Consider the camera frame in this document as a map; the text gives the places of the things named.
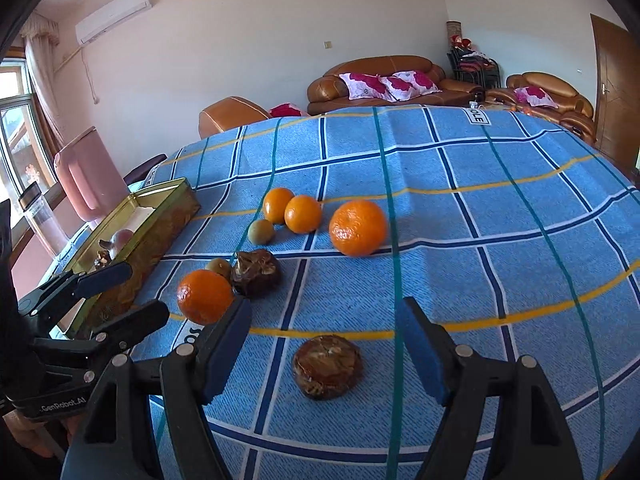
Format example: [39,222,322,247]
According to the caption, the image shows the blue checked blanket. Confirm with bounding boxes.
[65,105,640,480]

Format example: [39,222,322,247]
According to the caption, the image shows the stack of black chairs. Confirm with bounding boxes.
[446,45,502,90]

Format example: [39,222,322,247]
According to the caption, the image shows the large orange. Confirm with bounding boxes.
[329,200,389,258]

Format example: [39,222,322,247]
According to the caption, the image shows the beige curtain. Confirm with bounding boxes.
[20,12,68,161]

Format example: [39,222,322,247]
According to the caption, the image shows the red cloth pile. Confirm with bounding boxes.
[450,35,488,61]

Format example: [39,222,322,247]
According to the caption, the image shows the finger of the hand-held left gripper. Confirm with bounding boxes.
[17,261,133,335]
[32,300,171,393]

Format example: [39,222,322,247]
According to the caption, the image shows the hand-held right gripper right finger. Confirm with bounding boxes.
[397,296,586,480]

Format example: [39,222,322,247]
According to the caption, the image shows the small orange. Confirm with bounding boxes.
[284,195,323,234]
[263,187,296,225]

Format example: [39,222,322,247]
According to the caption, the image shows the window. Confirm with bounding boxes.
[0,57,56,221]

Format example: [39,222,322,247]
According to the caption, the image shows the white air conditioner pipe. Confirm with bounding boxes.
[80,42,99,106]

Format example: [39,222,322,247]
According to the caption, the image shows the white red floral pillow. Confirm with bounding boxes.
[515,86,558,109]
[339,72,393,102]
[380,71,443,102]

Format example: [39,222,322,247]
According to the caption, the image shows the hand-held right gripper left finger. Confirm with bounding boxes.
[60,296,253,480]

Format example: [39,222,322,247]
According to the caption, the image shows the medium orange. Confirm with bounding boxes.
[176,269,235,326]

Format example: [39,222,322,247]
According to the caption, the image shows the dark purple cushioned seat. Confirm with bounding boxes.
[122,154,168,186]

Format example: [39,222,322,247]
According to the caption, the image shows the dark brown wrinkled fruit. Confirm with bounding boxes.
[292,335,364,401]
[230,249,282,299]

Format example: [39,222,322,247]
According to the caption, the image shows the white air conditioner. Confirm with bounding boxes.
[75,0,152,45]

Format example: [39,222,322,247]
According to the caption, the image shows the brown leather sofa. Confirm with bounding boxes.
[306,55,483,116]

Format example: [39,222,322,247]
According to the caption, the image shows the gold rectangular tin box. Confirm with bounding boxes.
[62,177,202,341]

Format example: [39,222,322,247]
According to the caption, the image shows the green-brown kiwi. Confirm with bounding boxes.
[248,218,276,246]
[206,257,233,281]

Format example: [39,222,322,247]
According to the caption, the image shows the brown leather armchair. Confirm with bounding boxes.
[487,71,596,146]
[198,96,273,139]

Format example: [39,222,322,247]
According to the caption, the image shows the brown wooden door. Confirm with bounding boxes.
[590,13,640,171]

